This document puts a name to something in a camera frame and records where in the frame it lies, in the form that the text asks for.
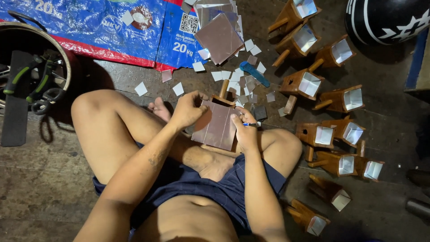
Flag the person's right hand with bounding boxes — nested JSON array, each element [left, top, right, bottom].
[[230, 107, 261, 154]]

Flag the person's left hand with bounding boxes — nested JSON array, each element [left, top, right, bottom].
[[169, 90, 213, 131]]

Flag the scored mirror sheet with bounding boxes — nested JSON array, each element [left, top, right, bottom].
[[191, 99, 241, 151]]

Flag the scattered small mirror squares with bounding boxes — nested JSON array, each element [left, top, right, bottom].
[[121, 10, 287, 118]]

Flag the blue glass cutter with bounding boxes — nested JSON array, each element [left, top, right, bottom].
[[239, 61, 271, 88]]

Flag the small black block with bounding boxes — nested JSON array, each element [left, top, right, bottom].
[[252, 106, 268, 122]]

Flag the stack of large mirror sheets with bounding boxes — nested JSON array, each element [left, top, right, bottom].
[[181, 0, 245, 66]]

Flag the person's dark blue shorts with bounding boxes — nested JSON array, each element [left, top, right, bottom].
[[92, 141, 287, 236]]

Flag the group of wooden mirror boxes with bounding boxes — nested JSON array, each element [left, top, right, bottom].
[[267, 0, 385, 237]]

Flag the person's right leg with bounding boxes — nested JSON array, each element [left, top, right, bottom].
[[148, 97, 303, 179]]

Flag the person's leg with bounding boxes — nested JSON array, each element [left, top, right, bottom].
[[71, 89, 236, 186], [148, 97, 303, 179]]

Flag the person's left leg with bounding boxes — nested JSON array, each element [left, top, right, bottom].
[[71, 89, 236, 186]]

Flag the blue and red woven sack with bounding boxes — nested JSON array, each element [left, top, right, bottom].
[[0, 0, 209, 72]]

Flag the person's bare torso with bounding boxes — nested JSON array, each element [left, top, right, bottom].
[[129, 194, 243, 242]]

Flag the round bucket with tools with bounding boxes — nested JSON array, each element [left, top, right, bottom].
[[0, 10, 73, 117]]

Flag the black rubber strip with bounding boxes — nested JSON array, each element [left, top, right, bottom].
[[1, 50, 35, 147]]

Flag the black and white helmet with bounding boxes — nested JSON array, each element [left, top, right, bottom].
[[345, 0, 430, 46]]

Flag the blue edged board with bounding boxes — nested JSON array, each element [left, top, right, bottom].
[[404, 28, 430, 93]]

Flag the grey metal pipe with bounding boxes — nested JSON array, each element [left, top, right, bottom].
[[405, 198, 430, 220]]

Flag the black handled scissors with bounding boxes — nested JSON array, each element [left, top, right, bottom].
[[31, 88, 66, 116]]

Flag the green handled pliers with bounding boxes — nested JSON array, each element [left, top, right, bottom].
[[3, 55, 57, 103]]

